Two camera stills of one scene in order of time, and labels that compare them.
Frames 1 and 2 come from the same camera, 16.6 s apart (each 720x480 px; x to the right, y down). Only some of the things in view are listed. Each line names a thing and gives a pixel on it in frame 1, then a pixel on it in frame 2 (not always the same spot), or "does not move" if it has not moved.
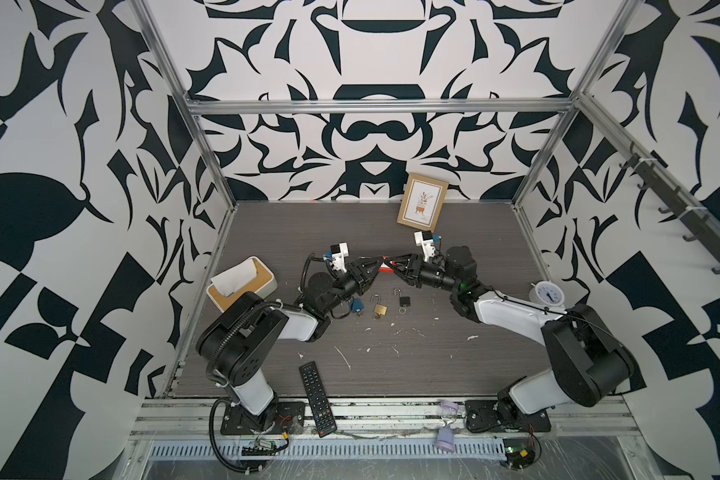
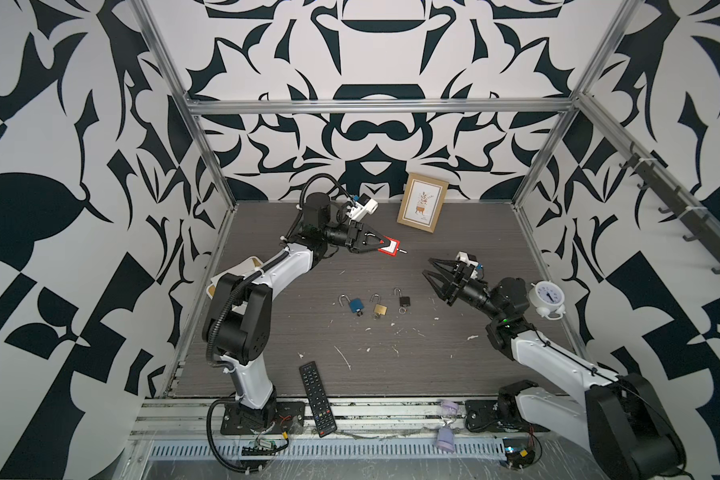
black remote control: [314, 387] does not move
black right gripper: [415, 272] to [459, 281]
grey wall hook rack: [686, 207] does not move
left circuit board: [264, 447] does not move
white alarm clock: [547, 293] does not move
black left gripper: [363, 281] to [357, 239]
